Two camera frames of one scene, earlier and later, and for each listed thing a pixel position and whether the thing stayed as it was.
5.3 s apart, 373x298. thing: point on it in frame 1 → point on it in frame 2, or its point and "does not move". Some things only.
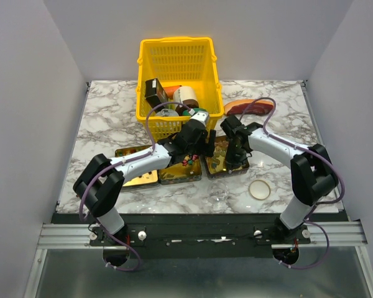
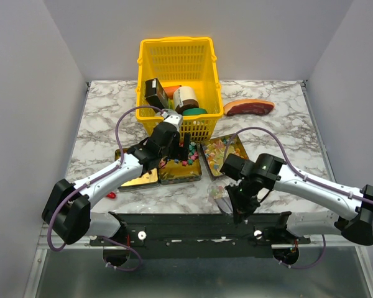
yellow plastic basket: x=177 y=61 does not move
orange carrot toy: x=170 y=90 does not move
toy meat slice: x=239 y=107 does not move
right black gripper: x=233 y=161 → x=241 y=209
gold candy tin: x=178 y=173 does not move
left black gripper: x=206 y=150 → x=183 y=151
